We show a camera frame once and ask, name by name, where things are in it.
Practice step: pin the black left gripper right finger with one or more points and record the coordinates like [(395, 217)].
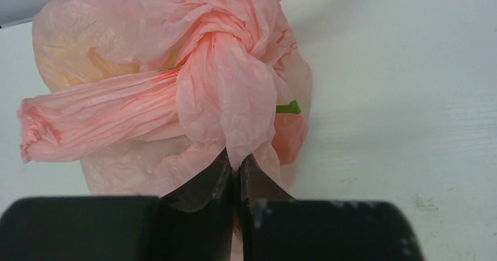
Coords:
[(277, 226)]

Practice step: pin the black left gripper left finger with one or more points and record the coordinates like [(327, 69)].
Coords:
[(193, 222)]

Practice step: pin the pink plastic bag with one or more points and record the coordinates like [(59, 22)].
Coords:
[(145, 94)]

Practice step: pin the green fruit stem in bag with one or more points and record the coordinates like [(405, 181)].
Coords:
[(290, 108)]

